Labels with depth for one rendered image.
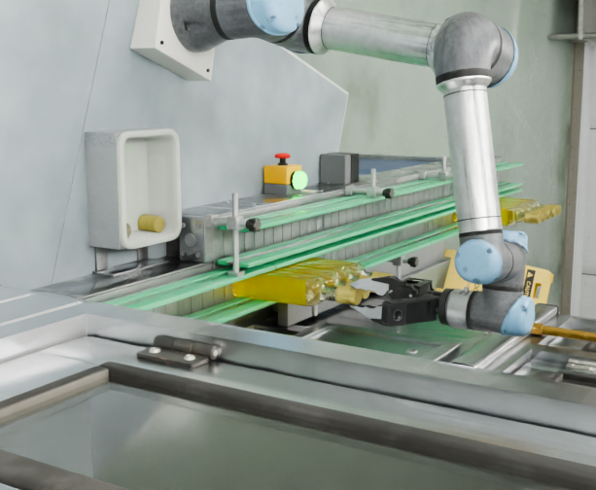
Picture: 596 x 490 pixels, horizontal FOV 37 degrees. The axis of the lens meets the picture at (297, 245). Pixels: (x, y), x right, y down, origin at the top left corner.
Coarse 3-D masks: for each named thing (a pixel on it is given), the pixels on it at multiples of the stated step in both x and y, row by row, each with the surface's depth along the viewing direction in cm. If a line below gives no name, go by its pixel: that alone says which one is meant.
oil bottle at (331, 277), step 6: (282, 270) 192; (288, 270) 191; (294, 270) 191; (300, 270) 191; (306, 270) 191; (312, 270) 191; (318, 270) 191; (324, 270) 191; (330, 270) 191; (324, 276) 187; (330, 276) 187; (336, 276) 188; (330, 282) 187
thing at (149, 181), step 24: (120, 144) 165; (144, 144) 181; (168, 144) 179; (120, 168) 165; (144, 168) 181; (168, 168) 180; (120, 192) 166; (144, 192) 182; (168, 192) 181; (120, 216) 167; (168, 216) 182; (144, 240) 173; (168, 240) 179
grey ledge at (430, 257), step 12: (420, 252) 276; (432, 252) 284; (384, 264) 255; (408, 264) 269; (420, 264) 277; (432, 264) 283; (396, 276) 263; (408, 276) 266; (288, 312) 213; (300, 312) 218; (288, 324) 214
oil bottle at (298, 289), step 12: (264, 276) 187; (276, 276) 186; (288, 276) 185; (300, 276) 185; (312, 276) 185; (240, 288) 191; (252, 288) 189; (264, 288) 188; (276, 288) 186; (288, 288) 184; (300, 288) 183; (312, 288) 182; (276, 300) 187; (288, 300) 185; (300, 300) 183; (312, 300) 182; (324, 300) 185
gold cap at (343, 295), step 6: (342, 288) 180; (348, 288) 180; (336, 294) 180; (342, 294) 179; (348, 294) 179; (354, 294) 178; (360, 294) 180; (336, 300) 180; (342, 300) 180; (348, 300) 179; (354, 300) 178; (360, 300) 180
